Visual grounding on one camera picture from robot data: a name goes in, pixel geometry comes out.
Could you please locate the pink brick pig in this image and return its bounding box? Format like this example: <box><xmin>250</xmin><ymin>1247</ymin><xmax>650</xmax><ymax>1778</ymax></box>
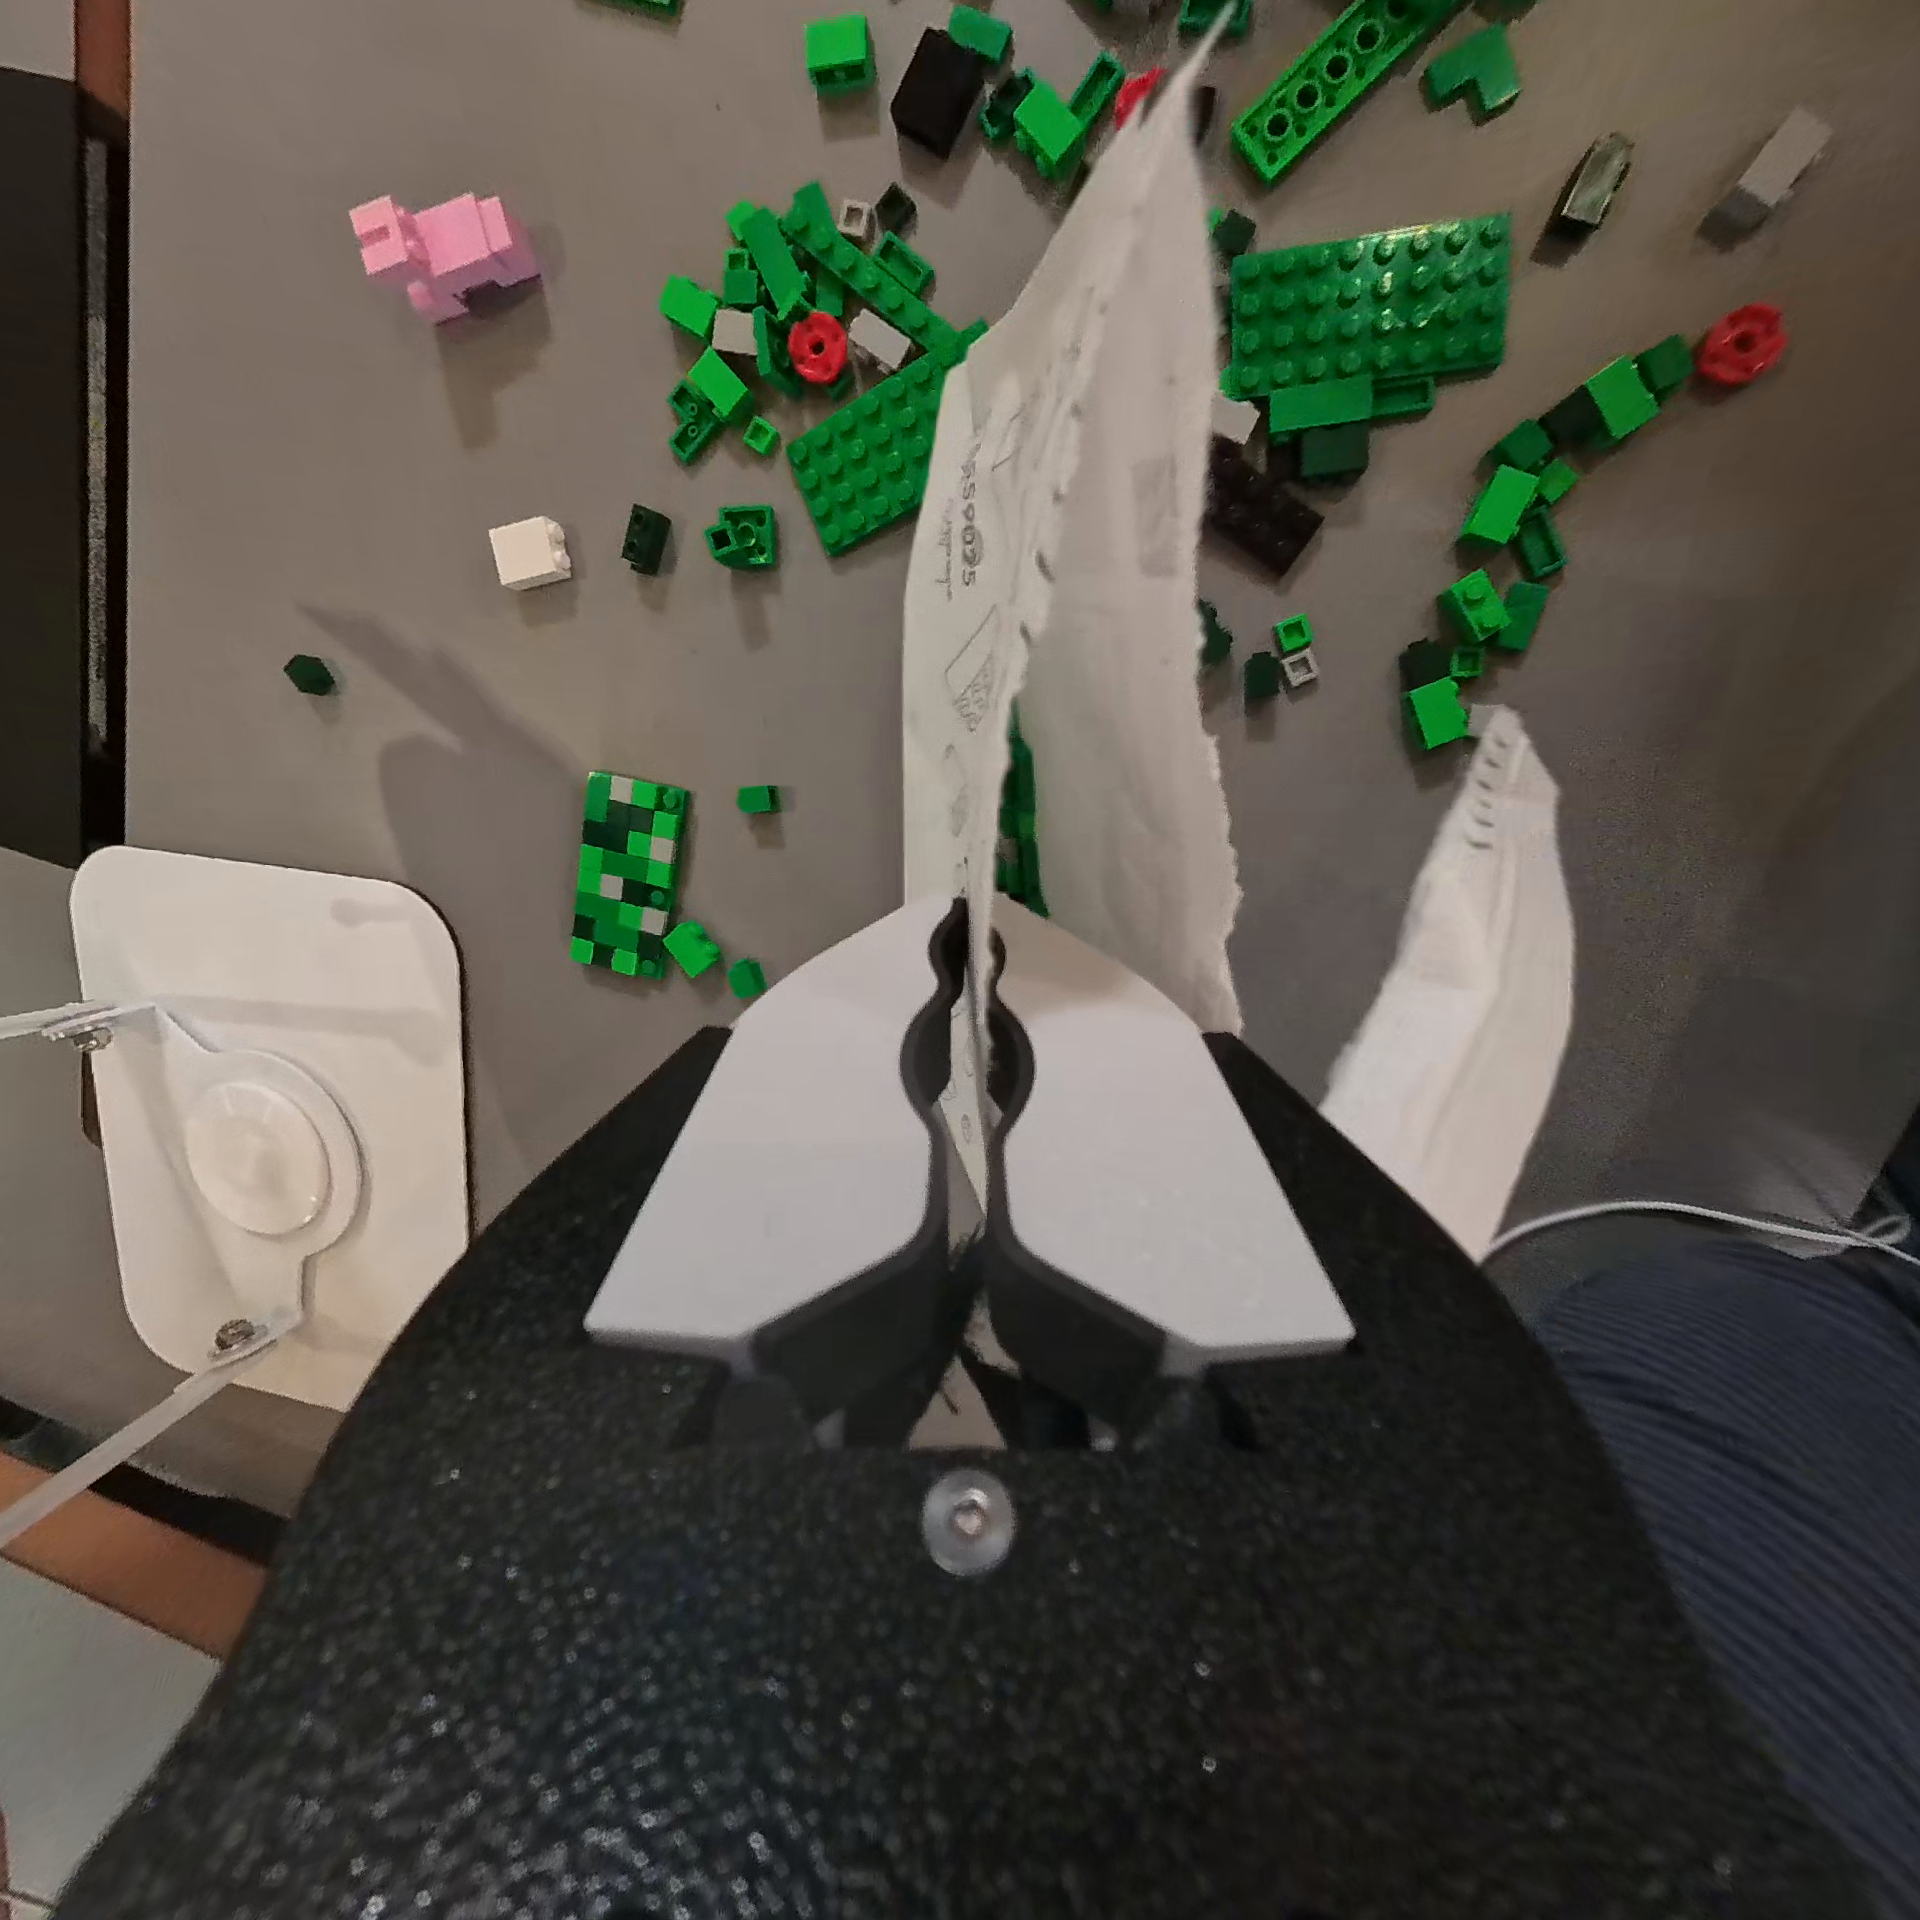
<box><xmin>347</xmin><ymin>192</ymin><xmax>543</xmax><ymax>324</ymax></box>

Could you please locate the grey desk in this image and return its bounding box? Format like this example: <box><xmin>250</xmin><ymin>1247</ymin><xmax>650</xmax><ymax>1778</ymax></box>
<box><xmin>0</xmin><ymin>0</ymin><xmax>1920</xmax><ymax>1518</ymax></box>

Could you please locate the black studded plate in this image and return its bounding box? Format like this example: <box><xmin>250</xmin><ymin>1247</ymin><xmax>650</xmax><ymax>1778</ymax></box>
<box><xmin>1207</xmin><ymin>440</ymin><xmax>1327</xmax><ymax>570</ymax></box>

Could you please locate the person's dark ribbed sweater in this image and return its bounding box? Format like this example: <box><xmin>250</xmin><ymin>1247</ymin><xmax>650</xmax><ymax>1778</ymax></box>
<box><xmin>1529</xmin><ymin>1146</ymin><xmax>1920</xmax><ymax>1920</ymax></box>

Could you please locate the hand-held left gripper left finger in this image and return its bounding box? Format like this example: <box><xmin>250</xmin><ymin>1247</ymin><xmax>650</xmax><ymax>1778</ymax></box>
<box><xmin>583</xmin><ymin>895</ymin><xmax>970</xmax><ymax>1378</ymax></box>

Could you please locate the printed paper bag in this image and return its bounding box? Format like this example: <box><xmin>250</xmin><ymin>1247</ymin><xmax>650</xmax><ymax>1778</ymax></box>
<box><xmin>896</xmin><ymin>0</ymin><xmax>1251</xmax><ymax>1247</ymax></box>

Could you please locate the black brick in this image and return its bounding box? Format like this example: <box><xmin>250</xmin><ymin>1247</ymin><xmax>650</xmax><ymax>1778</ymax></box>
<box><xmin>891</xmin><ymin>30</ymin><xmax>986</xmax><ymax>159</ymax></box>

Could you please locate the white cable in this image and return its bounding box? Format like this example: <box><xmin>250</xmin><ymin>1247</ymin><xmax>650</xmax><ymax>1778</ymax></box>
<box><xmin>1476</xmin><ymin>1198</ymin><xmax>1920</xmax><ymax>1273</ymax></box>

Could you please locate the pile of green bricks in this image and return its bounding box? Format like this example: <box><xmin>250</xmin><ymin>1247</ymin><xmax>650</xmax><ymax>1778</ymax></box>
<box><xmin>656</xmin><ymin>0</ymin><xmax>1697</xmax><ymax>758</ymax></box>

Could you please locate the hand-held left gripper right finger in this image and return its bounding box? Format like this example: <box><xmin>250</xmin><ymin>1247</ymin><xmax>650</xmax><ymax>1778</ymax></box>
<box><xmin>984</xmin><ymin>918</ymin><xmax>1361</xmax><ymax>1378</ymax></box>

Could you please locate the dark glossy brick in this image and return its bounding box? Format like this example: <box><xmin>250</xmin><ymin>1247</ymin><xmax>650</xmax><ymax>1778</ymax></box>
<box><xmin>1545</xmin><ymin>133</ymin><xmax>1637</xmax><ymax>233</ymax></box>

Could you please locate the white book stand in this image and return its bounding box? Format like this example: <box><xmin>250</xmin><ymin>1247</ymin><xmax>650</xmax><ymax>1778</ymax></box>
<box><xmin>0</xmin><ymin>844</ymin><xmax>476</xmax><ymax>1554</ymax></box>

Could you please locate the grey brick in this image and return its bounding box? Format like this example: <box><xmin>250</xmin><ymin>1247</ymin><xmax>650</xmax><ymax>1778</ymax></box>
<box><xmin>1703</xmin><ymin>108</ymin><xmax>1836</xmax><ymax>242</ymax></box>

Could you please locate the large green studded plate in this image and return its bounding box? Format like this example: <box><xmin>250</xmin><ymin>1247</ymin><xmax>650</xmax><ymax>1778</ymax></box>
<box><xmin>1227</xmin><ymin>214</ymin><xmax>1513</xmax><ymax>404</ymax></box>

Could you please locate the white torn paper piece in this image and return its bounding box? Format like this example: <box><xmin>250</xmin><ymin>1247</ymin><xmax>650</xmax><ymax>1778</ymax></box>
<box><xmin>1319</xmin><ymin>702</ymin><xmax>1580</xmax><ymax>1258</ymax></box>

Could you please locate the green plate with holes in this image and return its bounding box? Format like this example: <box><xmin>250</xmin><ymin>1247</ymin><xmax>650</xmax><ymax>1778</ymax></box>
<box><xmin>1232</xmin><ymin>0</ymin><xmax>1479</xmax><ymax>190</ymax></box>

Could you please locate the checkered green brick plate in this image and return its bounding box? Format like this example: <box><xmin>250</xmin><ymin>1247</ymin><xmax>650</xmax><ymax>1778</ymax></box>
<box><xmin>569</xmin><ymin>767</ymin><xmax>692</xmax><ymax>984</ymax></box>

